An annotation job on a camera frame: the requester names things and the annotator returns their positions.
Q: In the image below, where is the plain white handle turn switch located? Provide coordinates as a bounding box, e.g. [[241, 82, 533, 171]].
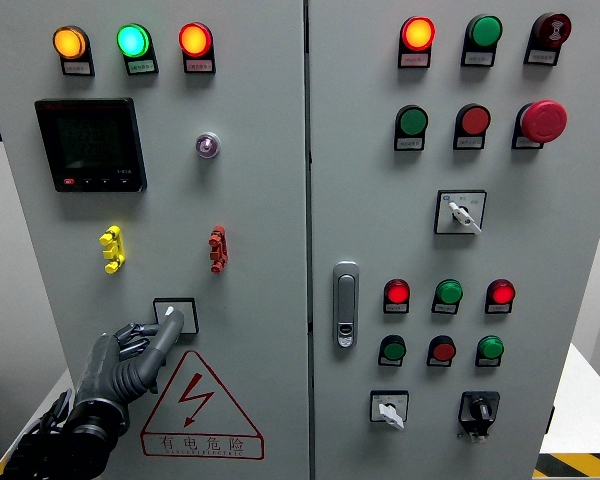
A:
[[152, 297, 200, 337]]

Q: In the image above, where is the red warning triangle sticker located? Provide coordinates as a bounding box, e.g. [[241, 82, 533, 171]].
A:
[[139, 349, 265, 461]]

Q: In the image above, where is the pale grey cabinet door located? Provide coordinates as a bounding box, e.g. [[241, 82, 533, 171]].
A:
[[307, 0, 600, 480], [0, 0, 311, 480]]

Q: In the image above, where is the black display meter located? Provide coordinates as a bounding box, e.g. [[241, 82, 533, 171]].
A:
[[34, 97, 148, 194]]

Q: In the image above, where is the white round lamp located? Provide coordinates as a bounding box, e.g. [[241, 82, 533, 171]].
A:
[[194, 131, 222, 161]]

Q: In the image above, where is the silver door lock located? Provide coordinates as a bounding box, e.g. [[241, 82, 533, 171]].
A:
[[331, 260, 360, 350]]

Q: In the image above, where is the small green push button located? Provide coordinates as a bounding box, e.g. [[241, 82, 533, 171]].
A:
[[378, 334, 408, 362]]

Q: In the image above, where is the small red round lamp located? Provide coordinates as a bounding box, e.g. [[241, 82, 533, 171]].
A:
[[383, 278, 411, 305], [485, 278, 517, 305]]

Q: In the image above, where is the yellow round lamp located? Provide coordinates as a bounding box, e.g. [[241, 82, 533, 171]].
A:
[[52, 25, 90, 61]]

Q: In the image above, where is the bright green round lamp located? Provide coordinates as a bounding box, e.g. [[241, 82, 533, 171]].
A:
[[116, 23, 153, 59]]

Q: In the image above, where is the small red push button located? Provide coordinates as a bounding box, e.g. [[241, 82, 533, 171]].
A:
[[428, 335, 458, 362]]

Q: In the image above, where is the large red round lamp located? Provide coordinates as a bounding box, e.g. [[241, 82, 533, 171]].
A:
[[400, 15, 437, 52], [178, 22, 214, 58]]

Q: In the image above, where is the small green round lamp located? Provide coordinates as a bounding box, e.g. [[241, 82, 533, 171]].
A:
[[433, 278, 464, 305], [476, 335, 505, 361]]

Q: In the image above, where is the large green push button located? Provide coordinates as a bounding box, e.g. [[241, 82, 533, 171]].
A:
[[395, 104, 430, 138]]

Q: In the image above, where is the large red push button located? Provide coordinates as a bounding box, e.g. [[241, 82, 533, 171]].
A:
[[454, 103, 492, 137]]

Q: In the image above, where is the large red stop button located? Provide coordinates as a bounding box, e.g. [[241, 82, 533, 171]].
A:
[[512, 99, 569, 146]]

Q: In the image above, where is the large dark green lamp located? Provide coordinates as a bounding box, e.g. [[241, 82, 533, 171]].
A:
[[464, 13, 504, 50]]

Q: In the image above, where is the dark red buzzer lamp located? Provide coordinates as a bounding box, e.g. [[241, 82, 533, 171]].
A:
[[529, 12, 573, 50]]

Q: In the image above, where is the small yellow handle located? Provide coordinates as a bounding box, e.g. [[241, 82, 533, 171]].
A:
[[98, 225, 127, 275]]

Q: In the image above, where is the small red handle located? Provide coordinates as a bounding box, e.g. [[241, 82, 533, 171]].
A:
[[208, 225, 230, 275]]

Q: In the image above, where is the small white handle turn switch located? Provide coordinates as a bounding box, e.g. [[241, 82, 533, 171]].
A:
[[369, 390, 410, 431]]

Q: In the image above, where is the black handle turn switch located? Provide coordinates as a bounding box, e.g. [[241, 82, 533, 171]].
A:
[[457, 391, 501, 444]]

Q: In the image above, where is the large white handle turn switch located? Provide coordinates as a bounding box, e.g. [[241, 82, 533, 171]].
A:
[[433, 189, 488, 237]]

